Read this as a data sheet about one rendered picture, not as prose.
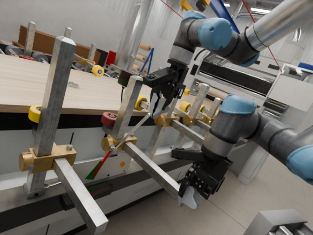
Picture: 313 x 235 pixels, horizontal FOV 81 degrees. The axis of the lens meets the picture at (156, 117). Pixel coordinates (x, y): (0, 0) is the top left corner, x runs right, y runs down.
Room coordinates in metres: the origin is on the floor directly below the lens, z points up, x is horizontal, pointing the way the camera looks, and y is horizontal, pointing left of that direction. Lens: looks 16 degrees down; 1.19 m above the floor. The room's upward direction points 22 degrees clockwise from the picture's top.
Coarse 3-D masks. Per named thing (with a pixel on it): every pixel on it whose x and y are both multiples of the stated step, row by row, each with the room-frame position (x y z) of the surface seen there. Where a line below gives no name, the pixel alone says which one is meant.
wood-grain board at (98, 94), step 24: (0, 72) 0.73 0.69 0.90; (24, 72) 0.85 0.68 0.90; (72, 72) 1.24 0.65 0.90; (0, 96) 0.54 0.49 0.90; (24, 96) 0.60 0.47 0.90; (72, 96) 0.79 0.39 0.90; (96, 96) 0.93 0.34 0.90; (120, 96) 1.12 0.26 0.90; (144, 96) 1.41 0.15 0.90; (192, 96) 2.70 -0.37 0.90
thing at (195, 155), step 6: (174, 150) 0.51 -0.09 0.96; (180, 150) 0.50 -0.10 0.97; (186, 150) 0.51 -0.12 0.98; (192, 150) 0.51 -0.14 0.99; (174, 156) 0.50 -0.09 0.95; (180, 156) 0.49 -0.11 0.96; (186, 156) 0.48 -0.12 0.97; (192, 156) 0.48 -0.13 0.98; (198, 156) 0.47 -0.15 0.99; (204, 156) 0.46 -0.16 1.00
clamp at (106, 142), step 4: (108, 136) 0.63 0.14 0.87; (124, 136) 0.67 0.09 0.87; (104, 140) 0.60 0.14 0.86; (108, 140) 0.59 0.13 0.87; (112, 140) 0.61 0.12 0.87; (116, 140) 0.61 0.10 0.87; (120, 140) 0.62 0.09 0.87; (128, 140) 0.65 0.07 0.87; (132, 140) 0.67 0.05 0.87; (136, 140) 0.69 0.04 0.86; (104, 144) 0.60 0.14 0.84; (108, 144) 0.59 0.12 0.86; (112, 144) 0.60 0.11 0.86; (116, 144) 0.61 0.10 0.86; (104, 148) 0.60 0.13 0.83; (108, 148) 0.59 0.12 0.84; (120, 148) 0.63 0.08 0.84
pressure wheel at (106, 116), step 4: (104, 112) 0.74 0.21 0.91; (108, 112) 0.75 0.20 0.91; (104, 116) 0.70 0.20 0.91; (108, 116) 0.72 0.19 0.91; (112, 116) 0.73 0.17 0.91; (116, 116) 0.75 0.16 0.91; (104, 120) 0.70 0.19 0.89; (108, 120) 0.69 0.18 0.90; (112, 120) 0.70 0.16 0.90; (108, 124) 0.69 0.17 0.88; (112, 124) 0.70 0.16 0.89; (104, 136) 0.73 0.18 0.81
